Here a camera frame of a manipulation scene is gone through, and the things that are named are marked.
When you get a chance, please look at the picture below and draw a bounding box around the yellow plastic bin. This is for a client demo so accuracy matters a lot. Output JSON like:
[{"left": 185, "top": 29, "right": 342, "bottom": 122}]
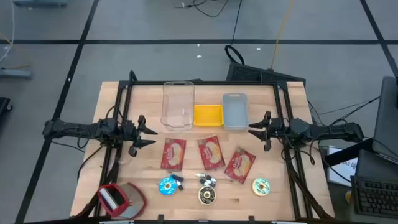
[{"left": 193, "top": 104, "right": 224, "bottom": 128}]

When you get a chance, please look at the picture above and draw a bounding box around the black hanging cable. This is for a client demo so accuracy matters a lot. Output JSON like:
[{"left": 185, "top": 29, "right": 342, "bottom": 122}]
[{"left": 224, "top": 0, "right": 246, "bottom": 65}]

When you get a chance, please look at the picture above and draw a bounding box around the black object at floor edge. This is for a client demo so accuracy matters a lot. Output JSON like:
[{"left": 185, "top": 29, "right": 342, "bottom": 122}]
[{"left": 0, "top": 96, "right": 13, "bottom": 125}]

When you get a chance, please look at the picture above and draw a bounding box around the blue grey floor base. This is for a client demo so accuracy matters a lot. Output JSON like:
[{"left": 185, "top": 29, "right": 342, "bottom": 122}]
[{"left": 12, "top": 0, "right": 68, "bottom": 8}]

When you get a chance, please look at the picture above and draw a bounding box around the clear plastic bin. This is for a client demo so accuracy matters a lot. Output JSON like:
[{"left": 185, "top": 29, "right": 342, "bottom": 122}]
[{"left": 160, "top": 80, "right": 196, "bottom": 131}]

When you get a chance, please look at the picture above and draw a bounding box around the grey laptop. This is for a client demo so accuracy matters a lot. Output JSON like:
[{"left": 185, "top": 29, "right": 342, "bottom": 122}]
[{"left": 372, "top": 76, "right": 398, "bottom": 164}]

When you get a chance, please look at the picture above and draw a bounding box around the black aluminium table frame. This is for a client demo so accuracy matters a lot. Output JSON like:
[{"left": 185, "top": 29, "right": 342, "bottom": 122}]
[{"left": 73, "top": 70, "right": 335, "bottom": 224}]

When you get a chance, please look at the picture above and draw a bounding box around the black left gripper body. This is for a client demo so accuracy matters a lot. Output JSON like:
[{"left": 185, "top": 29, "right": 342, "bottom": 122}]
[{"left": 123, "top": 119, "right": 140, "bottom": 147}]

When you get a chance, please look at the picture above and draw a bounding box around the cream donut box teal squiggle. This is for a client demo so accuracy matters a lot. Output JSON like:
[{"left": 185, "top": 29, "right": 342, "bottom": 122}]
[{"left": 251, "top": 177, "right": 271, "bottom": 197}]

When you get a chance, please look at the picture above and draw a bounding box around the white paper sheet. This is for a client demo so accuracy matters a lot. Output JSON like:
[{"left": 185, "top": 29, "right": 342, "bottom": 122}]
[{"left": 326, "top": 145, "right": 358, "bottom": 187}]

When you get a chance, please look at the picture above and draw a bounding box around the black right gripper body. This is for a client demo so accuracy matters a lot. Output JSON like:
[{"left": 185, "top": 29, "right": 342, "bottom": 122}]
[{"left": 269, "top": 119, "right": 290, "bottom": 144}]

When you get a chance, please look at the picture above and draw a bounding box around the black diagonal bar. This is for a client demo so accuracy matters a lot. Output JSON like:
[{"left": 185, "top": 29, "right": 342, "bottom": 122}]
[{"left": 325, "top": 138, "right": 374, "bottom": 167}]

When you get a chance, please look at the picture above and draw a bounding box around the black keyboard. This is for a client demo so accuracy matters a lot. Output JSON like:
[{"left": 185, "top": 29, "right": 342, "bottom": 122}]
[{"left": 351, "top": 175, "right": 398, "bottom": 218}]

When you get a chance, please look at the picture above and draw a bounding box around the yellow hanging cable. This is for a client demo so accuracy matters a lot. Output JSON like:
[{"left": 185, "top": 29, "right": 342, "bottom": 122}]
[{"left": 269, "top": 0, "right": 295, "bottom": 70}]

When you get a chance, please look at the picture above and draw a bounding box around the chocolate frosted donut box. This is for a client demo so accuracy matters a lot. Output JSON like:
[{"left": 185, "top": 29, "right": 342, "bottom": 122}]
[{"left": 198, "top": 185, "right": 218, "bottom": 206}]

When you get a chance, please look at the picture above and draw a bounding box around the black mesh computer tower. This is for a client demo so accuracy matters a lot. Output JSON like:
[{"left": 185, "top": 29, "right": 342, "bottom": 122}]
[{"left": 226, "top": 61, "right": 307, "bottom": 85}]

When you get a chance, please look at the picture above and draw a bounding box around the black floor cable white plug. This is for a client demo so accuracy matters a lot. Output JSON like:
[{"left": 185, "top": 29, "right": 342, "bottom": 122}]
[{"left": 173, "top": 0, "right": 231, "bottom": 19}]

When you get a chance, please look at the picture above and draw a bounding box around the blue frosted donut box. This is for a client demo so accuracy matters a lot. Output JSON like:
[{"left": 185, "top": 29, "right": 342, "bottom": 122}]
[{"left": 158, "top": 175, "right": 178, "bottom": 197}]

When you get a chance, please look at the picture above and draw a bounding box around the red snack packet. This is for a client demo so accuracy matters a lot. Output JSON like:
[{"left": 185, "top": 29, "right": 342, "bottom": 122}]
[
  {"left": 223, "top": 146, "right": 257, "bottom": 184},
  {"left": 197, "top": 134, "right": 226, "bottom": 171},
  {"left": 160, "top": 137, "right": 187, "bottom": 172}
]

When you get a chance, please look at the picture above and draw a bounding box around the grey plastic bin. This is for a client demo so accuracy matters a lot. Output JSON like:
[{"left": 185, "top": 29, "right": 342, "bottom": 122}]
[{"left": 221, "top": 92, "right": 249, "bottom": 131}]

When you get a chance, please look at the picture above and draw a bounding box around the black flat case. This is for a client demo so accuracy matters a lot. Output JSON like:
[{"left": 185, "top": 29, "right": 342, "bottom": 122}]
[{"left": 354, "top": 149, "right": 398, "bottom": 181}]

